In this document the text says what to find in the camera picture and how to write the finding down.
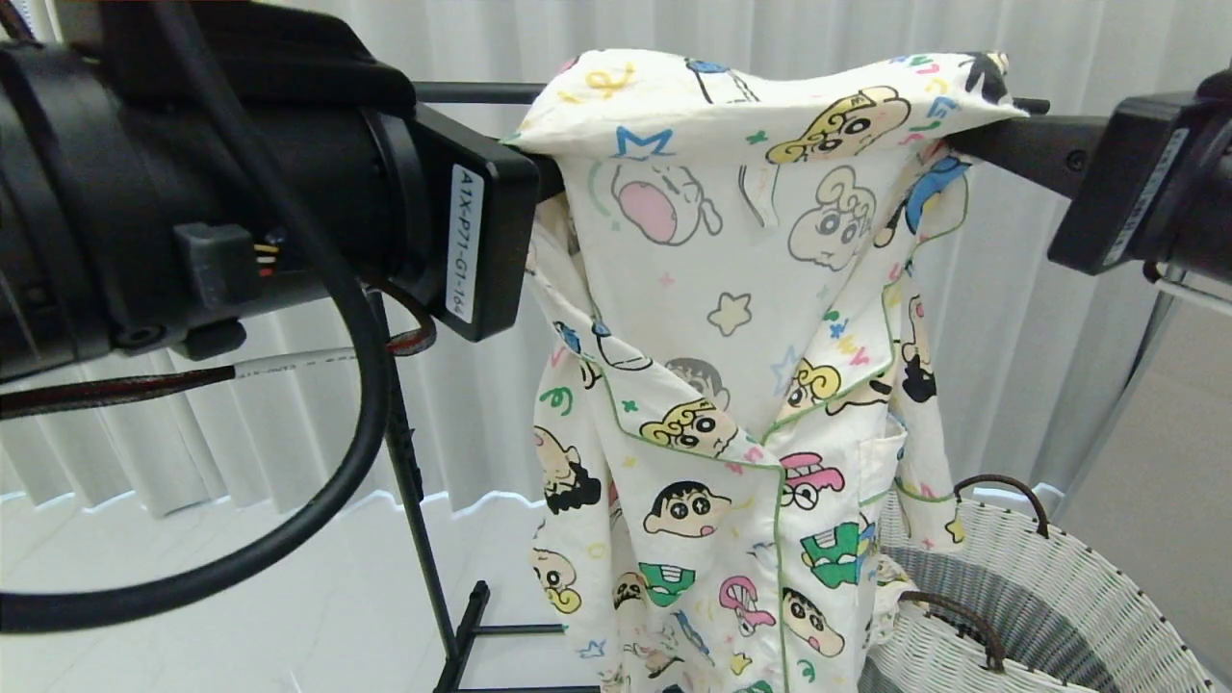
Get black clothes rack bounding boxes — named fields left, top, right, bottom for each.
left=369, top=82, right=1052, bottom=693

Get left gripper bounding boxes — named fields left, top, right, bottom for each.
left=0, top=43, right=540, bottom=381

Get white curtain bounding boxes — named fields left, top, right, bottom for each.
left=0, top=0, right=1232, bottom=518

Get black cable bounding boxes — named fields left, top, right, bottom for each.
left=0, top=0, right=394, bottom=634

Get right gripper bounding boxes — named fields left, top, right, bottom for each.
left=948, top=63, right=1232, bottom=287

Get cream printed shirt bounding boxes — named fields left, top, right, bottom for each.
left=502, top=48, right=1029, bottom=693

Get white laundry basket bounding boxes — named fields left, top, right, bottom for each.
left=857, top=472, right=1223, bottom=693

